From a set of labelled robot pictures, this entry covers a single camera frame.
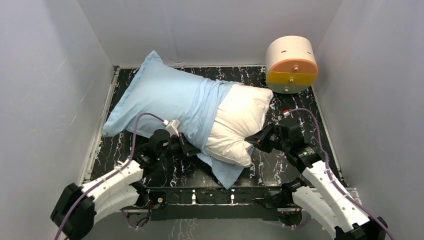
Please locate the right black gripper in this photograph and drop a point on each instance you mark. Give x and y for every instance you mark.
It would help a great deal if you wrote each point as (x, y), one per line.
(259, 139)

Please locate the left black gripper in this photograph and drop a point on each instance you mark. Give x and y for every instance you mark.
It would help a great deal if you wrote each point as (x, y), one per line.
(183, 145)

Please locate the white pillow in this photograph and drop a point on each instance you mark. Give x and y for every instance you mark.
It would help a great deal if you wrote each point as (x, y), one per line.
(242, 113)

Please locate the light blue pillowcase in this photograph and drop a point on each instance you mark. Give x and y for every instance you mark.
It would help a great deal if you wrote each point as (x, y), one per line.
(159, 92)

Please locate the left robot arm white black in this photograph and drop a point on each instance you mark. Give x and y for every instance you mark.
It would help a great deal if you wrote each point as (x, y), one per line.
(79, 207)

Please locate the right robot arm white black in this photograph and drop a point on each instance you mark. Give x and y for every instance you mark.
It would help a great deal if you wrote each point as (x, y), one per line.
(331, 205)

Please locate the cylindrical beige drawer box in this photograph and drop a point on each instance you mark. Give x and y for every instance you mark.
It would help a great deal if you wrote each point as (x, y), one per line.
(290, 65)

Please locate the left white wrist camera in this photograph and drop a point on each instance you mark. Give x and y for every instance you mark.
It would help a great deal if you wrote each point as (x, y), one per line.
(172, 126)

